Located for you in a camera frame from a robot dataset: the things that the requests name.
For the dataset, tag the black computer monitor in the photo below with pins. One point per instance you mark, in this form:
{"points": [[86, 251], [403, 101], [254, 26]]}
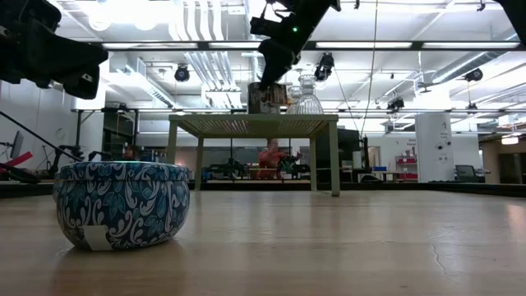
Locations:
{"points": [[16, 144]]}

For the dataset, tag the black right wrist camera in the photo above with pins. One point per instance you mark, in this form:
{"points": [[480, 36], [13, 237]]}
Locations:
{"points": [[267, 28]]}

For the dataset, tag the blue box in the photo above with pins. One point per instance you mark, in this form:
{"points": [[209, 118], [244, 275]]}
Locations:
{"points": [[380, 168]]}

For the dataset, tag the rack with red bins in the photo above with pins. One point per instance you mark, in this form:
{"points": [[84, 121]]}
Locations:
{"points": [[407, 161]]}

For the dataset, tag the black ceiling spotlight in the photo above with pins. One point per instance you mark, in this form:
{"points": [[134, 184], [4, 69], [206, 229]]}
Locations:
{"points": [[474, 75], [395, 103], [324, 66], [182, 73]]}

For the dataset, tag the blue patterned round tin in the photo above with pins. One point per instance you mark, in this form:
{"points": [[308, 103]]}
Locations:
{"points": [[123, 205]]}

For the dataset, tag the dark storage rack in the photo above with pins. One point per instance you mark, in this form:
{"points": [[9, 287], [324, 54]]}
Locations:
{"points": [[117, 135]]}

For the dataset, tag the clear ribbed glass candlestick holder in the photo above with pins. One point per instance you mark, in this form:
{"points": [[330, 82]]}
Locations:
{"points": [[309, 103], [292, 98]]}

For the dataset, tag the silver labelled candle tin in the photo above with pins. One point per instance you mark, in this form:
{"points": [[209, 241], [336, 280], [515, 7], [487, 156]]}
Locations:
{"points": [[279, 100], [255, 103]]}

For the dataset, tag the black cabinet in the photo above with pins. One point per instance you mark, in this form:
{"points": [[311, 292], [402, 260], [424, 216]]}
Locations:
{"points": [[347, 148]]}

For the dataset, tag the white cylinder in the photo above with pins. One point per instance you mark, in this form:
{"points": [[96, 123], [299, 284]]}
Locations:
{"points": [[356, 159]]}

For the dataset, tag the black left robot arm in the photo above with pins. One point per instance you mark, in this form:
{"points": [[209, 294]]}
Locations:
{"points": [[24, 10]]}

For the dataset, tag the glowing wall lamp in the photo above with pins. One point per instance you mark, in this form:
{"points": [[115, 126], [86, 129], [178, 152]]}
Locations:
{"points": [[509, 140]]}

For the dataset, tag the white square pillar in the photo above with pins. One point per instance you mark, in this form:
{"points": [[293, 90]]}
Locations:
{"points": [[431, 156]]}

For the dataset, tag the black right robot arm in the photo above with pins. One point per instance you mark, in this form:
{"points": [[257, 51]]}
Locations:
{"points": [[515, 16]]}

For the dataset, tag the mint green perforated metal shelf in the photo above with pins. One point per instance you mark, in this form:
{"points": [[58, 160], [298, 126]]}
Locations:
{"points": [[255, 119]]}

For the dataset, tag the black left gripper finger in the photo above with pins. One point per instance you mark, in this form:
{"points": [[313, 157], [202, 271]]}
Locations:
{"points": [[82, 66]]}

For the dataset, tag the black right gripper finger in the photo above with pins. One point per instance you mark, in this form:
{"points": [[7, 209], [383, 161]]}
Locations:
{"points": [[275, 61]]}

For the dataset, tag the person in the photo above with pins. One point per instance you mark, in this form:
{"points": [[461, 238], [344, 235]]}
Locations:
{"points": [[269, 160]]}

